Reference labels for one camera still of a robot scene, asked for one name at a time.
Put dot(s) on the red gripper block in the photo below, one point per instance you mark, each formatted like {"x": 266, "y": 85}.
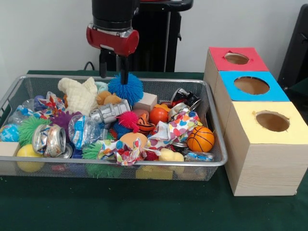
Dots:
{"x": 108, "y": 39}

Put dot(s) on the crushed silver drink can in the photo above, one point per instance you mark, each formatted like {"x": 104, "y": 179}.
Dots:
{"x": 49, "y": 142}

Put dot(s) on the cream waffle cloth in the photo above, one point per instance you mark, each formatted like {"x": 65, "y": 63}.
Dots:
{"x": 77, "y": 96}

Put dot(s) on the wooden box with three holes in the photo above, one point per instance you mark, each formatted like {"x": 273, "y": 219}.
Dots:
{"x": 269, "y": 168}

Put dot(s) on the blue spiky rubber ball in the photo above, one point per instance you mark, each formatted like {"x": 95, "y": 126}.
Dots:
{"x": 131, "y": 93}

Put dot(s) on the silver toy robot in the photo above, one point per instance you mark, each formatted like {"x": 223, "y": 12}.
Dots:
{"x": 111, "y": 110}

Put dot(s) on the purple knobby rubber ball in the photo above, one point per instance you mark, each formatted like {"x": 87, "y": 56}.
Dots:
{"x": 60, "y": 119}

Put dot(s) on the yellow ball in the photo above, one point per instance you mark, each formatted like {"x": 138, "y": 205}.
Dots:
{"x": 24, "y": 151}

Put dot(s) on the green spiky rubber ball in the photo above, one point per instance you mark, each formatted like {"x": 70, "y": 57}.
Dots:
{"x": 30, "y": 128}

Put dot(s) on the dark green side tablecloth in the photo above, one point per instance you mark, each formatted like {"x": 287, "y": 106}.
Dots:
{"x": 300, "y": 96}

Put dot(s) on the orange toy basketball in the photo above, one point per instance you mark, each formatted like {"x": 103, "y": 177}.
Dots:
{"x": 201, "y": 139}

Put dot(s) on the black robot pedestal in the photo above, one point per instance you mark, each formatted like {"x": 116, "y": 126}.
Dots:
{"x": 156, "y": 36}

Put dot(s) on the blue globe ball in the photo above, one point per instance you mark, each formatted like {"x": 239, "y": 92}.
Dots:
{"x": 9, "y": 132}

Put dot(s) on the clear plastic bottle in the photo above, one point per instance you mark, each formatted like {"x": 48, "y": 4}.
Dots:
{"x": 83, "y": 131}

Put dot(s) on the black upright panel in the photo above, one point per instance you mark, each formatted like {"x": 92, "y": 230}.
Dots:
{"x": 297, "y": 48}

